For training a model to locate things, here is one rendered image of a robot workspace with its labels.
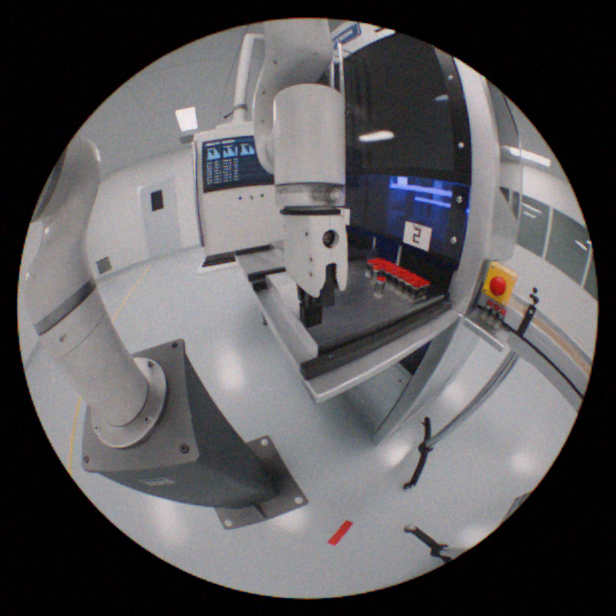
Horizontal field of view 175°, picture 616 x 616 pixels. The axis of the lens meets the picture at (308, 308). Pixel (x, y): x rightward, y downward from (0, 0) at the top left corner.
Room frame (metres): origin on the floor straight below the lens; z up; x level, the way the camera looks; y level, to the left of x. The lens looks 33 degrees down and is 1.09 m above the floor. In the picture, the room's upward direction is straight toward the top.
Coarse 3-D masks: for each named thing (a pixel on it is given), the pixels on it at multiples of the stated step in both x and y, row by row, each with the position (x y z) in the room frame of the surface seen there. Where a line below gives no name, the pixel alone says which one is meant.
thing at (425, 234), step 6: (408, 222) 0.50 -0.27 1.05; (408, 228) 0.50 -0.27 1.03; (420, 228) 0.46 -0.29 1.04; (426, 228) 0.45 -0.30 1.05; (408, 234) 0.49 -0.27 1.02; (420, 234) 0.46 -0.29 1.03; (426, 234) 0.44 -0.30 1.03; (408, 240) 0.49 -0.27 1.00; (420, 240) 0.46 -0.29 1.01; (426, 240) 0.44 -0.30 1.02; (420, 246) 0.45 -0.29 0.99; (426, 246) 0.44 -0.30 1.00
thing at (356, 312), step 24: (360, 264) 0.54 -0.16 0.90; (288, 288) 0.42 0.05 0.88; (360, 288) 0.42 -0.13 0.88; (384, 288) 0.42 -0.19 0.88; (288, 312) 0.29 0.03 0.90; (336, 312) 0.32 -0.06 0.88; (360, 312) 0.32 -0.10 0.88; (384, 312) 0.32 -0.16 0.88; (408, 312) 0.27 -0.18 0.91; (312, 336) 0.21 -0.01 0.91; (336, 336) 0.25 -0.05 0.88; (360, 336) 0.22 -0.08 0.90
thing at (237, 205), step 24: (216, 144) 1.02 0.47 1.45; (240, 144) 1.06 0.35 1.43; (216, 168) 1.02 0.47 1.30; (240, 168) 1.06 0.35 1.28; (216, 192) 1.02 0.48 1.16; (240, 192) 1.07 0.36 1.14; (264, 192) 1.11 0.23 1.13; (216, 216) 1.02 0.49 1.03; (240, 216) 1.06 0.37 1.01; (264, 216) 1.11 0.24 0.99; (216, 240) 1.02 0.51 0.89; (240, 240) 1.06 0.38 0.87; (264, 240) 1.10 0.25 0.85
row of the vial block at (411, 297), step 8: (368, 264) 0.50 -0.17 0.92; (376, 264) 0.47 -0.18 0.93; (368, 272) 0.49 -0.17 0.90; (384, 272) 0.45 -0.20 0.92; (392, 272) 0.42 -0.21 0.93; (392, 280) 0.41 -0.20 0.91; (400, 280) 0.39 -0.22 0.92; (408, 280) 0.38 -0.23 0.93; (392, 288) 0.41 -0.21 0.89; (400, 288) 0.39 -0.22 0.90; (408, 288) 0.37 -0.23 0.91; (416, 288) 0.35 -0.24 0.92; (408, 296) 0.36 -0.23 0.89; (416, 296) 0.35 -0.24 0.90
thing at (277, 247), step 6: (282, 240) 0.80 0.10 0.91; (270, 246) 0.76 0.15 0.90; (276, 246) 0.69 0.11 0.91; (282, 246) 0.80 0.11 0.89; (348, 246) 0.83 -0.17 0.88; (276, 252) 0.69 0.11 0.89; (282, 252) 0.63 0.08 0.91; (348, 252) 0.63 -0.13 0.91; (354, 252) 0.64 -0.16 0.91; (360, 252) 0.65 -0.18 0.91; (366, 252) 0.67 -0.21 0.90; (372, 252) 0.68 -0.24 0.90; (282, 258) 0.63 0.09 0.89; (366, 258) 0.67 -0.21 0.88
